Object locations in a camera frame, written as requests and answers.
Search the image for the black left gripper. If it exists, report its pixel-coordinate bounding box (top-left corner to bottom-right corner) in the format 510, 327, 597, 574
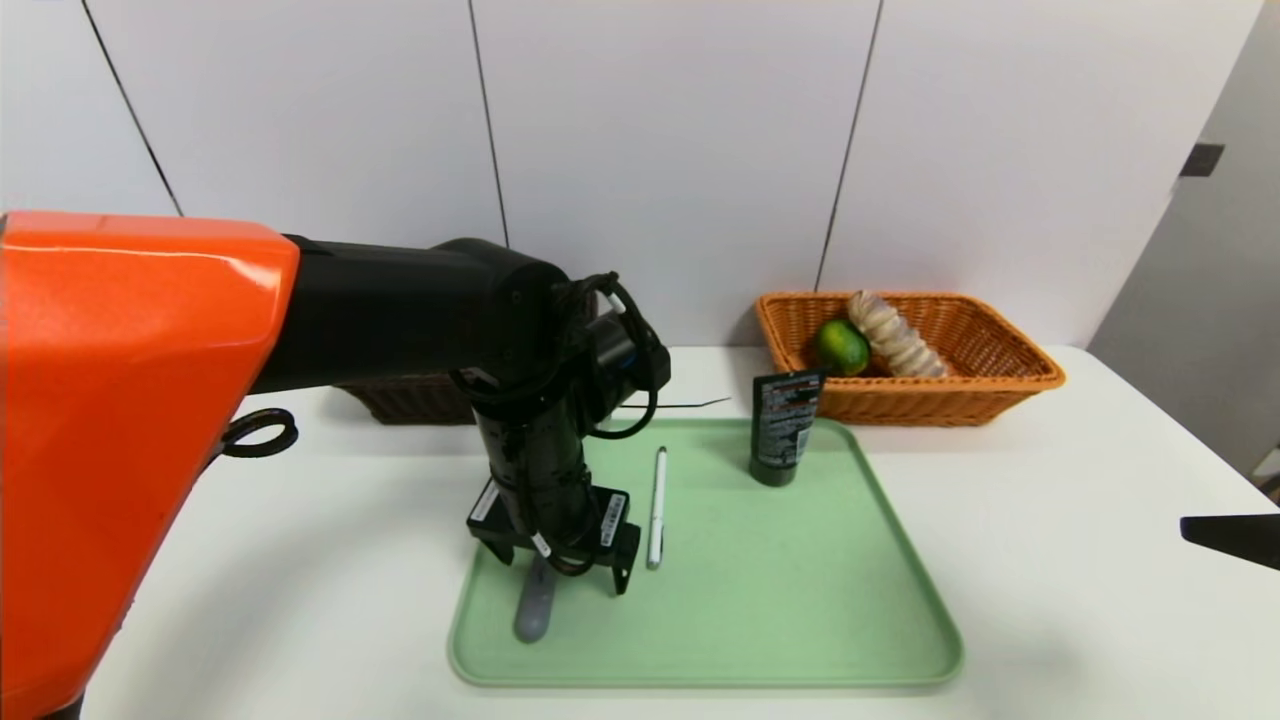
466, 404, 642, 596

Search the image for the white peeler with grey handle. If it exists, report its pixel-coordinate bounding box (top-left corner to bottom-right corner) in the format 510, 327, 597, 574
514, 555, 557, 644

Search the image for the black squeeze tube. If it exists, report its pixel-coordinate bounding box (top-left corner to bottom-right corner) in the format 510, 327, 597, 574
750, 368, 829, 488

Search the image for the green lime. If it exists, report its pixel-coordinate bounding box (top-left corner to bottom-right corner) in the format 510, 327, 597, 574
812, 318, 871, 378

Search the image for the dark brown wicker basket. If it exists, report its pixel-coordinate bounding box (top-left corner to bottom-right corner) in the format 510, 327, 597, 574
340, 372, 481, 426

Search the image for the orange wicker basket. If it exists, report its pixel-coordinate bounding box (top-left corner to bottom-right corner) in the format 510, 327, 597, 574
755, 290, 1067, 428

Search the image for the white pen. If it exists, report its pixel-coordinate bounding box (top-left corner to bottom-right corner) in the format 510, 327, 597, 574
646, 446, 669, 571

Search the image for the light green plastic tray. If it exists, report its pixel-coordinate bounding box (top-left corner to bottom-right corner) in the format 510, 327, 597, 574
448, 418, 965, 689

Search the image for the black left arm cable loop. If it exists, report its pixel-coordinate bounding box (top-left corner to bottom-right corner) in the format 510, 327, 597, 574
222, 408, 299, 459

